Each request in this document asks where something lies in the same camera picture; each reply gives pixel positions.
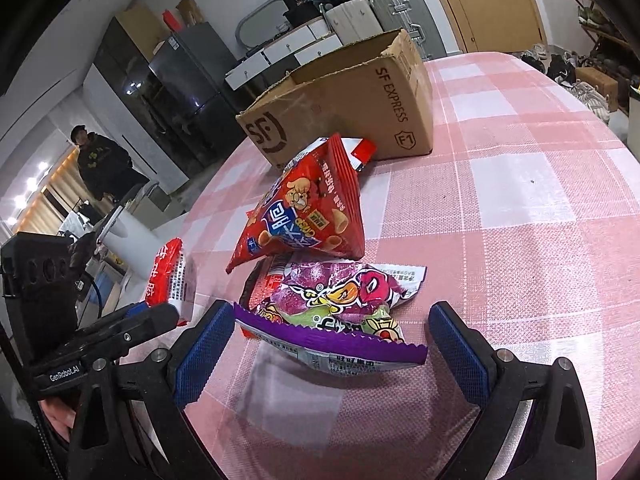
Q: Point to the red white balloon glue bag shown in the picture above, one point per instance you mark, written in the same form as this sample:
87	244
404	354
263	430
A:
172	280

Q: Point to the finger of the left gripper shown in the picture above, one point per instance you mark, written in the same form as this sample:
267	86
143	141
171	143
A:
128	326

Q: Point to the red triangular chips bag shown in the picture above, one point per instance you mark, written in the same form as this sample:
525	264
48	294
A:
314	207

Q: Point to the person in black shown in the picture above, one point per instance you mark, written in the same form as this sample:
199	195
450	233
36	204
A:
104	166

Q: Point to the small cardboard box on floor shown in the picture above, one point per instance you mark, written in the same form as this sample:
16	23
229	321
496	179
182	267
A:
604	84

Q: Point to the pink checked tablecloth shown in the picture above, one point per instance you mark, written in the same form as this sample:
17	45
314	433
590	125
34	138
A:
526	217

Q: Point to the beige suitcase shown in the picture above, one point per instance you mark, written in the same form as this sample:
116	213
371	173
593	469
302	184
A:
353	21

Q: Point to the purple candy bag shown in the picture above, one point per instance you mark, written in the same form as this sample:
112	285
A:
334	316

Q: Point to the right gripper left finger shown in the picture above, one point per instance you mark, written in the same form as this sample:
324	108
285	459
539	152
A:
131	420

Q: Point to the white drawer desk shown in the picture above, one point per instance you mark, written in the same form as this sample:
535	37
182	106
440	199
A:
281	56

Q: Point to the left hand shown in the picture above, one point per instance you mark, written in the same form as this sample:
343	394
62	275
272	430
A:
60	416

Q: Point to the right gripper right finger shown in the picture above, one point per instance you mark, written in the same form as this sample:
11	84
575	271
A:
533	421

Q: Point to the wooden shoe rack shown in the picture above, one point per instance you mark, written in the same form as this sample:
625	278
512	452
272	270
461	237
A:
611	52

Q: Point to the black refrigerator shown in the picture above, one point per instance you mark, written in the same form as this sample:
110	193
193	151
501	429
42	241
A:
192	65

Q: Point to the wooden door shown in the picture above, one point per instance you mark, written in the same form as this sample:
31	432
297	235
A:
495	25

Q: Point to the silver suitcase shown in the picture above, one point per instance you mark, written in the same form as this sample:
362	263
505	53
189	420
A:
416	19

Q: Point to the SF cardboard box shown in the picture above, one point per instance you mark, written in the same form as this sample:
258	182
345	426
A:
376	89

